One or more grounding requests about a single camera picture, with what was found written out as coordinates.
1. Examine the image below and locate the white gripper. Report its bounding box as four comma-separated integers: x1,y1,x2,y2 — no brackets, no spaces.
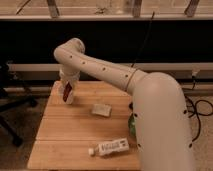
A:
58,69,80,104

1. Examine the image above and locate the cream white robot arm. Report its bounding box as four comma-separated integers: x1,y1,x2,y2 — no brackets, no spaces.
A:
54,38,196,171

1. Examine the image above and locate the green object behind arm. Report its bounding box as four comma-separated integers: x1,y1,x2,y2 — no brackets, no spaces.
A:
128,114,136,137

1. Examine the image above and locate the black office chair base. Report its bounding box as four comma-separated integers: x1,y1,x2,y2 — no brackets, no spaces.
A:
0,62,37,147

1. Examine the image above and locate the white plastic bottle with label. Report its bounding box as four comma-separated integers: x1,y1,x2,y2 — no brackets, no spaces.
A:
88,138,129,156

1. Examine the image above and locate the black power cable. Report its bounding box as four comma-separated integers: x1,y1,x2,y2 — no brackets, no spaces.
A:
183,73,213,144

